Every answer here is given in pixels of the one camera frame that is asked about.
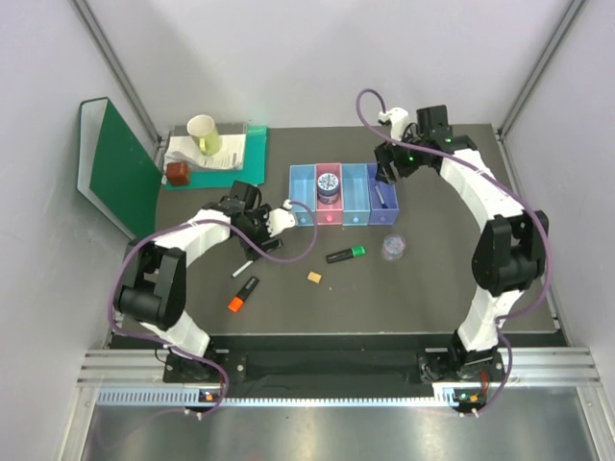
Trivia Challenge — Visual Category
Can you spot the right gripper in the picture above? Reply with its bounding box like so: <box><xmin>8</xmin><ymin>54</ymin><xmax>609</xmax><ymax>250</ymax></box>
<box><xmin>373</xmin><ymin>127</ymin><xmax>428</xmax><ymax>186</ymax></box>

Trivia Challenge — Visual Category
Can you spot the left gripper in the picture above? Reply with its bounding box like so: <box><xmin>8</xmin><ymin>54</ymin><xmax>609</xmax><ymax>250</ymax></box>
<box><xmin>236</xmin><ymin>204</ymin><xmax>282</xmax><ymax>259</ymax></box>

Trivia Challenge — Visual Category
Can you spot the white black marker pen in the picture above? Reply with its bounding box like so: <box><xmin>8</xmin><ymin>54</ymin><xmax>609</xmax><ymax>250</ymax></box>
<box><xmin>231</xmin><ymin>260</ymin><xmax>254</xmax><ymax>279</ymax></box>

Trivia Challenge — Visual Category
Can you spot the white blue marker pen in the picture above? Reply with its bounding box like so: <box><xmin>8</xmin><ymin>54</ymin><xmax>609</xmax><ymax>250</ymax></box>
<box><xmin>375</xmin><ymin>185</ymin><xmax>388</xmax><ymax>209</ymax></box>

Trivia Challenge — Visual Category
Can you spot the orange black highlighter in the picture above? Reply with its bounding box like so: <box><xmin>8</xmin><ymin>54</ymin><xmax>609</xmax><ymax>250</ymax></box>
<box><xmin>228</xmin><ymin>277</ymin><xmax>259</xmax><ymax>313</ymax></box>

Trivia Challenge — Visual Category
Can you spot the pink drawer box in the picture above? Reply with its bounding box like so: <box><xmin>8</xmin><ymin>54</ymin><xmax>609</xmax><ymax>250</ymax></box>
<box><xmin>316</xmin><ymin>163</ymin><xmax>343</xmax><ymax>225</ymax></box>

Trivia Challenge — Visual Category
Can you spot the blue round lidded jar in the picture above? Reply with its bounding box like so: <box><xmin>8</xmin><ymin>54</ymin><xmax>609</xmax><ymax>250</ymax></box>
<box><xmin>316</xmin><ymin>173</ymin><xmax>340</xmax><ymax>205</ymax></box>

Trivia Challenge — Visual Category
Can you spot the purple drawer box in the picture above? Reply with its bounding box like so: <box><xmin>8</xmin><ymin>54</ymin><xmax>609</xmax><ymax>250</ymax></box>
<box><xmin>367</xmin><ymin>163</ymin><xmax>399</xmax><ymax>226</ymax></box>

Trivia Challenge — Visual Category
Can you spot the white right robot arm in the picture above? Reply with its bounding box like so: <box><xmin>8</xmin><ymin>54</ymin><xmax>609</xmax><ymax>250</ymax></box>
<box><xmin>375</xmin><ymin>106</ymin><xmax>549</xmax><ymax>381</ymax></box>

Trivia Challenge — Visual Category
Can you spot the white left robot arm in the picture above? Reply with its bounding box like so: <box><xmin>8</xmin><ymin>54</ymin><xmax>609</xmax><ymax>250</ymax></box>
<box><xmin>111</xmin><ymin>181</ymin><xmax>297</xmax><ymax>381</ymax></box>

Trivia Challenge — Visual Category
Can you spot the small tan eraser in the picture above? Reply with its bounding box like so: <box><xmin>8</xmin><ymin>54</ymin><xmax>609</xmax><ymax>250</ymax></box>
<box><xmin>307</xmin><ymin>272</ymin><xmax>322</xmax><ymax>283</ymax></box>

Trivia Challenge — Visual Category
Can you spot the teal green notebook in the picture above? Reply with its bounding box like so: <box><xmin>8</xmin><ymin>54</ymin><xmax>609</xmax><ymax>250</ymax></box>
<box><xmin>162</xmin><ymin>124</ymin><xmax>268</xmax><ymax>190</ymax></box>

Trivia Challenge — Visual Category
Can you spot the clear plastic pin jar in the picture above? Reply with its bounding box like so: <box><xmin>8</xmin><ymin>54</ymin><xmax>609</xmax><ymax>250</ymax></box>
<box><xmin>381</xmin><ymin>234</ymin><xmax>406</xmax><ymax>261</ymax></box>

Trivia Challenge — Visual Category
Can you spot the green black highlighter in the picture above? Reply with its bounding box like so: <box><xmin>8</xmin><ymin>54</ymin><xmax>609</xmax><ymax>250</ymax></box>
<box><xmin>326</xmin><ymin>246</ymin><xmax>366</xmax><ymax>264</ymax></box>

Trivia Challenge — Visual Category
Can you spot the white paper stack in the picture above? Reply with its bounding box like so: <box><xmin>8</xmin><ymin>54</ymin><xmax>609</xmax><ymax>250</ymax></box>
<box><xmin>162</xmin><ymin>123</ymin><xmax>249</xmax><ymax>170</ymax></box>

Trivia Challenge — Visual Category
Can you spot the dark red cube box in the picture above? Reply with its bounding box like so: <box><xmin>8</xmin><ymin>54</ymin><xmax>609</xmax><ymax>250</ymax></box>
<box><xmin>165</xmin><ymin>161</ymin><xmax>191</xmax><ymax>187</ymax></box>

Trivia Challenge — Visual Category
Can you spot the cream yellow mug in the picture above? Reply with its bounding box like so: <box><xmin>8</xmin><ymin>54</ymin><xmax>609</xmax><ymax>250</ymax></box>
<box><xmin>186</xmin><ymin>114</ymin><xmax>221</xmax><ymax>156</ymax></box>

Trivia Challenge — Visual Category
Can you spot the green binder folder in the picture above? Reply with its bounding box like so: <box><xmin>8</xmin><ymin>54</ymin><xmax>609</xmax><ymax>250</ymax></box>
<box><xmin>77</xmin><ymin>97</ymin><xmax>161</xmax><ymax>239</ymax></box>

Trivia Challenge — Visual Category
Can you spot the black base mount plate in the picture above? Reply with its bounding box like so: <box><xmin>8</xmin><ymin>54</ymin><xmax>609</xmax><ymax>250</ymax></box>
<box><xmin>161</xmin><ymin>349</ymin><xmax>505</xmax><ymax>385</ymax></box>

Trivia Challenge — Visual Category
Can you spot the grey slotted cable duct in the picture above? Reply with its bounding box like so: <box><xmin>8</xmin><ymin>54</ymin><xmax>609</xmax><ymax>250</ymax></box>
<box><xmin>95</xmin><ymin>382</ymin><xmax>481</xmax><ymax>409</ymax></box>

